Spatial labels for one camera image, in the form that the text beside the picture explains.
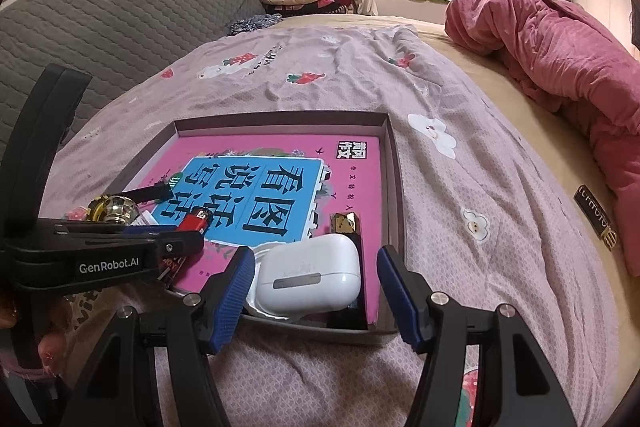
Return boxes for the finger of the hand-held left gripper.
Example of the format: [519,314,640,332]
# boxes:
[55,219,168,239]
[152,231,205,260]

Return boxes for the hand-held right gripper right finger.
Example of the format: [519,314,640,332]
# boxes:
[376,245,583,427]

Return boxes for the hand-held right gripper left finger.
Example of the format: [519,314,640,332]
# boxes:
[60,246,257,427]

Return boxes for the red lighter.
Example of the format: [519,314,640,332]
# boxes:
[157,212,211,288]

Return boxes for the brass door knob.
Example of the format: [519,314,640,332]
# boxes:
[87,194,141,225]

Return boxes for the yellow black wristwatch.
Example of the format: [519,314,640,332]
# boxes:
[117,181,176,208]

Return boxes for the white ribbed jar lid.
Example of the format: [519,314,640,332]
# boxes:
[243,242,282,320]

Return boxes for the white earbuds case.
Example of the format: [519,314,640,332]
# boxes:
[256,233,362,320]

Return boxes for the shallow grey cardboard box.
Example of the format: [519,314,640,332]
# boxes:
[112,111,406,347]

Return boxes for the person's left hand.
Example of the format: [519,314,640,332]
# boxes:
[0,289,78,380]

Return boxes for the pink and blue book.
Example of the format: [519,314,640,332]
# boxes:
[135,134,386,328]

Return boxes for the strawberry print blanket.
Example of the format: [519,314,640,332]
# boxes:
[40,24,623,427]

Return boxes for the beige mattress sheet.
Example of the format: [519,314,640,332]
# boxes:
[280,12,640,408]

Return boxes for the grey quilted headboard cover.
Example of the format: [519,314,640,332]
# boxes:
[0,0,268,158]

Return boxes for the black mattress label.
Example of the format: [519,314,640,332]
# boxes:
[574,183,617,250]

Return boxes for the dark floral cloth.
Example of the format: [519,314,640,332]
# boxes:
[227,13,285,38]

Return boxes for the pink quilt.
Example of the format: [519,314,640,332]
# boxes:
[444,0,640,278]

